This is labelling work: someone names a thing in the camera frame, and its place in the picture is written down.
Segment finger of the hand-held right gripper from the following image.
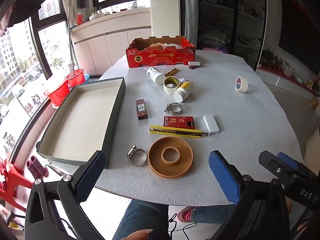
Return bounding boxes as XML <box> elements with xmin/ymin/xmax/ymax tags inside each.
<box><xmin>277</xmin><ymin>152</ymin><xmax>305</xmax><ymax>173</ymax></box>
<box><xmin>258</xmin><ymin>151</ymin><xmax>297</xmax><ymax>188</ymax></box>

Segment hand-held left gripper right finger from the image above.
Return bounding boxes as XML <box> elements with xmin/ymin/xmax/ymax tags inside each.
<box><xmin>209</xmin><ymin>150</ymin><xmax>299</xmax><ymax>240</ymax></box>

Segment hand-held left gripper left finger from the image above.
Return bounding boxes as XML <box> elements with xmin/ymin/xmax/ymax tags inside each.
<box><xmin>24</xmin><ymin>150</ymin><xmax>107</xmax><ymax>240</ymax></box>

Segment large metal hose clamp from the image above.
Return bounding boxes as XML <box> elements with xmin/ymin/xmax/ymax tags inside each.
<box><xmin>126</xmin><ymin>145</ymin><xmax>148</xmax><ymax>167</ymax></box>

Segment white rectangular box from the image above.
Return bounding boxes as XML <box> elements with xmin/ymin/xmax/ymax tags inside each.
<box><xmin>203</xmin><ymin>115</ymin><xmax>220</xmax><ymax>134</ymax></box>

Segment grey shallow tray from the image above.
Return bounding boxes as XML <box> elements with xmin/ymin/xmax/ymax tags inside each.
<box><xmin>36</xmin><ymin>77</ymin><xmax>126</xmax><ymax>169</ymax></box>

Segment brown round ring dish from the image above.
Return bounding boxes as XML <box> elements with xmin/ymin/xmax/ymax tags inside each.
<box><xmin>147</xmin><ymin>137</ymin><xmax>194</xmax><ymax>179</ymax></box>

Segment red packet gold print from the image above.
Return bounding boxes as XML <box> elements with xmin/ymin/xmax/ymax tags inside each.
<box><xmin>163</xmin><ymin>116</ymin><xmax>195</xmax><ymax>130</ymax></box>

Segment yellow utility knife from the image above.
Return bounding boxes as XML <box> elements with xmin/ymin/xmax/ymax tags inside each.
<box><xmin>149</xmin><ymin>125</ymin><xmax>209</xmax><ymax>139</ymax></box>

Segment small metal hose clamp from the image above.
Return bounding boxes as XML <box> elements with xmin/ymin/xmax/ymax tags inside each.
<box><xmin>164</xmin><ymin>102</ymin><xmax>182</xmax><ymax>114</ymax></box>

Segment dark red patterned small box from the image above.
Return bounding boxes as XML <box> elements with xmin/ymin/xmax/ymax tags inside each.
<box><xmin>135</xmin><ymin>99</ymin><xmax>149</xmax><ymax>120</ymax></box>

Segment white bottle yellow label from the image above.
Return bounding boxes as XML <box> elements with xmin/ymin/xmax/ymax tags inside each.
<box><xmin>172</xmin><ymin>81</ymin><xmax>193</xmax><ymax>102</ymax></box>

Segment cream masking tape roll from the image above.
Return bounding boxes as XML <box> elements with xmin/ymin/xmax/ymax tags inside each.
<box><xmin>163</xmin><ymin>76</ymin><xmax>180</xmax><ymax>95</ymax></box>

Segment white bottle grey label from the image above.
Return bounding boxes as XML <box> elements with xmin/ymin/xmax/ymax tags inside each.
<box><xmin>146</xmin><ymin>67</ymin><xmax>166</xmax><ymax>85</ymax></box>

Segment person's left hand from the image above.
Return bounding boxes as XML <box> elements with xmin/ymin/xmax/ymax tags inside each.
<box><xmin>122</xmin><ymin>231</ymin><xmax>151</xmax><ymax>240</ymax></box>

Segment person's leg in jeans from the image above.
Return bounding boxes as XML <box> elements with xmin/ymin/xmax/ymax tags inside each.
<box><xmin>112</xmin><ymin>200</ymin><xmax>173</xmax><ymax>240</ymax></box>
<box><xmin>192</xmin><ymin>205</ymin><xmax>237</xmax><ymax>223</ymax></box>

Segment red pink slipper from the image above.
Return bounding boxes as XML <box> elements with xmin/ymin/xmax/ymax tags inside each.
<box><xmin>177</xmin><ymin>206</ymin><xmax>197</xmax><ymax>223</ymax></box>

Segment pink slipper pair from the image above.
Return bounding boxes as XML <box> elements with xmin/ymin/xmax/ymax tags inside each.
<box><xmin>27</xmin><ymin>156</ymin><xmax>49</xmax><ymax>178</ymax></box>

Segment red plastic stool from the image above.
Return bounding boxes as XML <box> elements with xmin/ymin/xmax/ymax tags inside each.
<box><xmin>0</xmin><ymin>160</ymin><xmax>34</xmax><ymax>212</ymax></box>

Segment tape roll blue red print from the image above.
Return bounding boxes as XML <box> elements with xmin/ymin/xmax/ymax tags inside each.
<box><xmin>235</xmin><ymin>76</ymin><xmax>249</xmax><ymax>93</ymax></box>

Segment red bucket with clear basin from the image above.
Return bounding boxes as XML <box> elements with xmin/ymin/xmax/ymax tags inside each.
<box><xmin>45</xmin><ymin>75</ymin><xmax>70</xmax><ymax>107</ymax></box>

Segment red plastic bucket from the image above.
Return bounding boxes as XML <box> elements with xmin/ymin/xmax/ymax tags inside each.
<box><xmin>66</xmin><ymin>69</ymin><xmax>85</xmax><ymax>88</ymax></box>

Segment potted green plants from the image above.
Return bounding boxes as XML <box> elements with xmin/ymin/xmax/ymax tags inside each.
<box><xmin>260</xmin><ymin>50</ymin><xmax>283</xmax><ymax>68</ymax></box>

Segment red cardboard fruit carton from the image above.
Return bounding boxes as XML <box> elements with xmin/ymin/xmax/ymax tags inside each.
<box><xmin>125</xmin><ymin>35</ymin><xmax>196</xmax><ymax>68</ymax></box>

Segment white counter cabinet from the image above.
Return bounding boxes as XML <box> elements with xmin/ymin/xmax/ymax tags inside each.
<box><xmin>70</xmin><ymin>7</ymin><xmax>152</xmax><ymax>75</ymax></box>

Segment dark glass shelf cabinet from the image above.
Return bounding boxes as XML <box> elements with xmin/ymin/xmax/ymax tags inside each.
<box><xmin>197</xmin><ymin>0</ymin><xmax>265</xmax><ymax>70</ymax></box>

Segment white bowl with plants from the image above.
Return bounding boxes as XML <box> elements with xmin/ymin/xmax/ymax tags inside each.
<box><xmin>89</xmin><ymin>6</ymin><xmax>104</xmax><ymax>21</ymax></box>

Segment black cable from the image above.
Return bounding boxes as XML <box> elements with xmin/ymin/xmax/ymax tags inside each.
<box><xmin>169</xmin><ymin>214</ymin><xmax>192</xmax><ymax>240</ymax></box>

